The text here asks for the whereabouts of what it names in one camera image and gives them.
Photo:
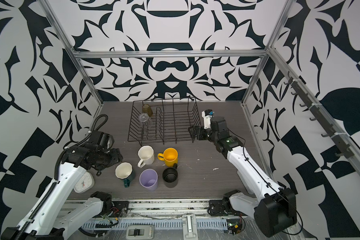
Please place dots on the white square kitchen timer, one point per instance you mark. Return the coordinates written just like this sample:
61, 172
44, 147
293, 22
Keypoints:
85, 183

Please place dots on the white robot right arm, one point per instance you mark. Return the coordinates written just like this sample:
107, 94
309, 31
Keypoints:
273, 208

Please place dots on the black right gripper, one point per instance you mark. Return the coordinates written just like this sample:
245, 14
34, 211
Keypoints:
194, 134

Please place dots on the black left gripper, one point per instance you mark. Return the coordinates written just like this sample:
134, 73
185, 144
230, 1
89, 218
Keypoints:
116, 156

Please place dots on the white centre bracket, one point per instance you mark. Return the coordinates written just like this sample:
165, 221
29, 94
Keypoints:
190, 231

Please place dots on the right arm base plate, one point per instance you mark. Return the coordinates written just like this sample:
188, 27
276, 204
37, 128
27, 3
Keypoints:
222, 207

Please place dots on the cream white mug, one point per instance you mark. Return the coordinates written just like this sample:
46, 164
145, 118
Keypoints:
146, 155

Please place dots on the yellow mug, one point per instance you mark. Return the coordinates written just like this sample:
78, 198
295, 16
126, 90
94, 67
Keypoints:
170, 156

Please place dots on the amber textured glass cup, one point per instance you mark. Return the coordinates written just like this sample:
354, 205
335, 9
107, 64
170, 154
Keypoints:
146, 108

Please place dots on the lavender plastic cup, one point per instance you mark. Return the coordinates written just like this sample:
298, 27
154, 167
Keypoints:
149, 179

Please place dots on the clear glass cup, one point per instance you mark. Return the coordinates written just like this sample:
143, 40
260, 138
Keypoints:
145, 121

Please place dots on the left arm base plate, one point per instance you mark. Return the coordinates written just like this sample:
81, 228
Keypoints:
118, 209

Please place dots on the black wire dish rack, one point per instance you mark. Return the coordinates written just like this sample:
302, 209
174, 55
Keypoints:
171, 120

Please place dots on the green mug white inside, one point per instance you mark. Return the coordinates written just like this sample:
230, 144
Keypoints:
126, 173

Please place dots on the black wall hook rail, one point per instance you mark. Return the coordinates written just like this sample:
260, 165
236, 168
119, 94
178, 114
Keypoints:
321, 116

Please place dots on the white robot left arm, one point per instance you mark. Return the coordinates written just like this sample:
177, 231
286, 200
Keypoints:
42, 222

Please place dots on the black mug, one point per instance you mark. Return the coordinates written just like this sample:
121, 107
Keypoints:
170, 176

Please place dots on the grey switch box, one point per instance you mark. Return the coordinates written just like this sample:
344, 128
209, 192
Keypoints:
140, 232

